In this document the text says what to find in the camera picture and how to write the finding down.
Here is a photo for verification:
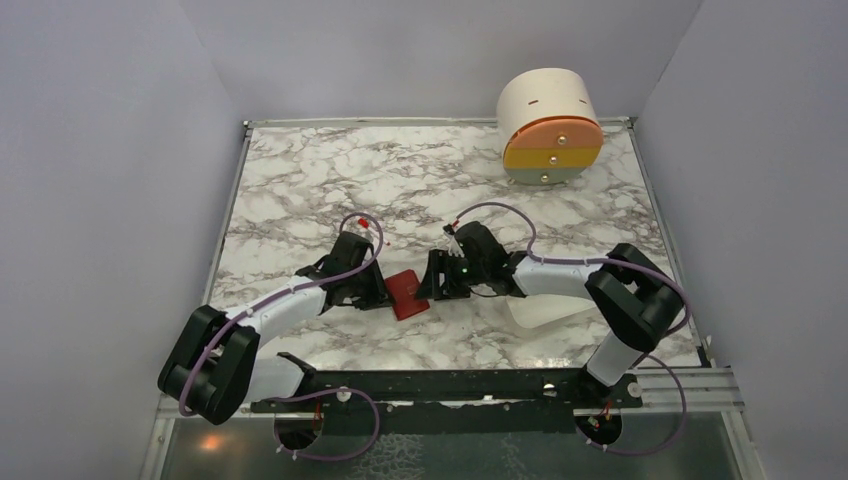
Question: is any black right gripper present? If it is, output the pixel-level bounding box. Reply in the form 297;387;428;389
414;249;488;301

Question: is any round pastel drawer organizer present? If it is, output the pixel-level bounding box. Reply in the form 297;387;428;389
496;68;604;186

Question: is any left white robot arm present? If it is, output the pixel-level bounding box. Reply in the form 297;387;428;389
157;231;393;425

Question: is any white plastic tray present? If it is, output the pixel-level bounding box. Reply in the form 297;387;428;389
506;295;595;329

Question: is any purple cable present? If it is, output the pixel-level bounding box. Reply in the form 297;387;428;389
447;201;692;458
177;211;386;419

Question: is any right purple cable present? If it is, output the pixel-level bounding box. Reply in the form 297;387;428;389
447;201;692;458

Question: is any red card holder wallet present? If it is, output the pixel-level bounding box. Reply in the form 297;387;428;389
385;269;430;321

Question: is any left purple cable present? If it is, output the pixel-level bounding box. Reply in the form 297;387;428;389
177;211;386;419

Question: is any black mounting rail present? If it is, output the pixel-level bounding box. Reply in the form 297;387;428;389
250;368;643;436

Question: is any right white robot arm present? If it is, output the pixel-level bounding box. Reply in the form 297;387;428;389
415;221;687;407

